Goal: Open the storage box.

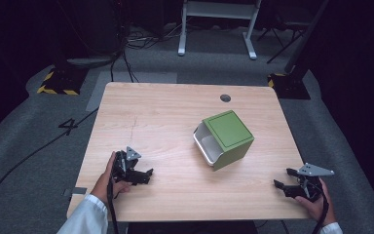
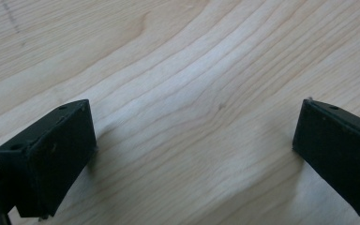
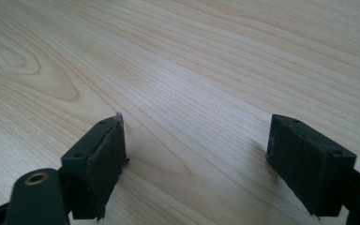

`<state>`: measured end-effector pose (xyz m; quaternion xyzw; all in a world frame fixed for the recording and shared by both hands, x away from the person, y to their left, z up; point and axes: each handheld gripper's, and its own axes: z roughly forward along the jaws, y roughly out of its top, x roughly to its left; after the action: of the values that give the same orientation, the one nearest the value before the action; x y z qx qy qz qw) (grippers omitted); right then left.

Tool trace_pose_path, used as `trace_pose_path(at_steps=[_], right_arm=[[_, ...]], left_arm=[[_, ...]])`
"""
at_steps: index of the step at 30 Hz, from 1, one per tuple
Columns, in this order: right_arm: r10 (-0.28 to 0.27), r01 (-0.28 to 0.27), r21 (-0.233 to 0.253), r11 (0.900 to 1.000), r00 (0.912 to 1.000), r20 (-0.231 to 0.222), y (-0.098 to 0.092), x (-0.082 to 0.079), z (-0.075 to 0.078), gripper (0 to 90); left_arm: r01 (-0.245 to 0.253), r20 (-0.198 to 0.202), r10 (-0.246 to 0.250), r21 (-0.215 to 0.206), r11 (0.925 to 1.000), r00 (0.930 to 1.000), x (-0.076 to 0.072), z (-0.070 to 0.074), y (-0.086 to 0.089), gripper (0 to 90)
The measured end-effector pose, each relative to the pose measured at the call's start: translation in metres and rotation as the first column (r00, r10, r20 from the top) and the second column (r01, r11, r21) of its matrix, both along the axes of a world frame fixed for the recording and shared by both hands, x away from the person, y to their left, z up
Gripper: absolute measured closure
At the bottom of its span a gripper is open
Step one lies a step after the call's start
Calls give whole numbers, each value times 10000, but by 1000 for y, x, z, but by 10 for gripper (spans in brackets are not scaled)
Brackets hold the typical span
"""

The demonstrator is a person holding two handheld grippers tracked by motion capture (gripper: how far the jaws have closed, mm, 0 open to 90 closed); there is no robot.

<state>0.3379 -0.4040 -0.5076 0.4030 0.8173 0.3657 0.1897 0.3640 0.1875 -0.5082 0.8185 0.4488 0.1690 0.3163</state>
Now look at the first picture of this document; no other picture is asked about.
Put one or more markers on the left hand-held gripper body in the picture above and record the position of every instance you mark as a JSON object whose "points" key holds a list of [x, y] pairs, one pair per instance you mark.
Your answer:
{"points": [[125, 162]]}

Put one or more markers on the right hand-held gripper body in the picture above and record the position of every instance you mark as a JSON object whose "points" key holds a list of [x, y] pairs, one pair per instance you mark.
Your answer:
{"points": [[309, 182]]}

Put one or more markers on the person's right hand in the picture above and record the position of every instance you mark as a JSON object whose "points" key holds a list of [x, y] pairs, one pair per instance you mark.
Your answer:
{"points": [[318, 209]]}

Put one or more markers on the person's left hand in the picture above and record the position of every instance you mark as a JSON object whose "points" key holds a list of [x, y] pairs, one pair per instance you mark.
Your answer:
{"points": [[105, 185]]}

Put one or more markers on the grey tape strip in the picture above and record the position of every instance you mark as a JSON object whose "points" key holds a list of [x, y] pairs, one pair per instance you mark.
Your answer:
{"points": [[78, 190]]}

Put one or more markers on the white drawer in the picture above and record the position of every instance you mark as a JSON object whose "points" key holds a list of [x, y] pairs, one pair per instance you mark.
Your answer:
{"points": [[204, 144]]}

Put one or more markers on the green drawer box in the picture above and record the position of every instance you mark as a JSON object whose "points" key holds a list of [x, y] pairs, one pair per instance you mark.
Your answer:
{"points": [[229, 136]]}

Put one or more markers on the black yellow striped stand base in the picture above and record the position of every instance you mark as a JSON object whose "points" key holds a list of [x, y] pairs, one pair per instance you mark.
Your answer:
{"points": [[290, 86], [63, 83]]}

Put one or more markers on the grey round table grommet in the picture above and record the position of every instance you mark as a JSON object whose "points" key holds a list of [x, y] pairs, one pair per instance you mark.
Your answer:
{"points": [[225, 98]]}

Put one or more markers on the dark slanted stand pole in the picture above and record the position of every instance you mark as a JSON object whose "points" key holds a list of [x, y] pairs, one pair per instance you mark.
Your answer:
{"points": [[305, 35]]}

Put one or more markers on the black folding tripod stand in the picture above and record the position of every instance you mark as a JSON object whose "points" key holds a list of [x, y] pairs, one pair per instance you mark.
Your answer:
{"points": [[284, 34]]}

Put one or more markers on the white metal desk frame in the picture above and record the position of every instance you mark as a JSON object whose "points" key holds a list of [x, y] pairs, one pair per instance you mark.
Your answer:
{"points": [[219, 11]]}

